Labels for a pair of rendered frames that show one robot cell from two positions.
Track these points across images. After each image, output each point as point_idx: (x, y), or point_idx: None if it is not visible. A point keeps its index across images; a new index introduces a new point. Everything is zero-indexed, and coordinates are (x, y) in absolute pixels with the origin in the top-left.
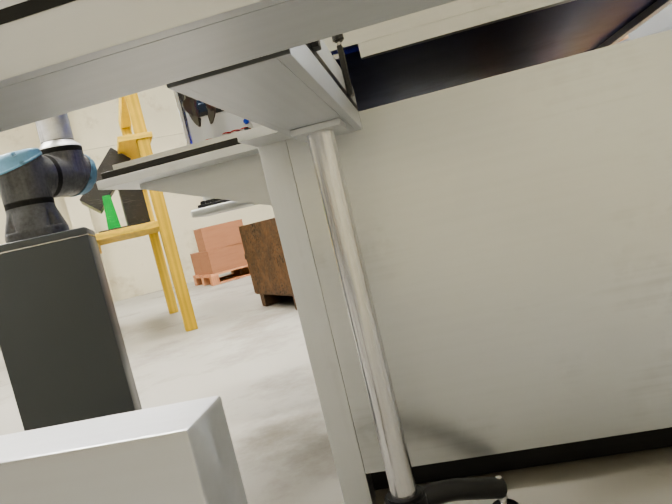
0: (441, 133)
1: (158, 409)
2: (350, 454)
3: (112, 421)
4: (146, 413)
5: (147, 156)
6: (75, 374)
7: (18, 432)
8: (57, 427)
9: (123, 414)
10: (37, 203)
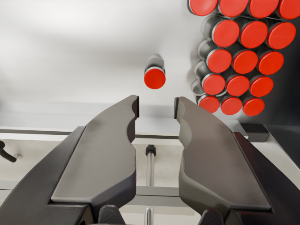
0: None
1: (185, 209)
2: None
3: (177, 209)
4: (183, 209)
5: (47, 130)
6: None
7: (156, 206)
8: (164, 207)
9: (178, 208)
10: None
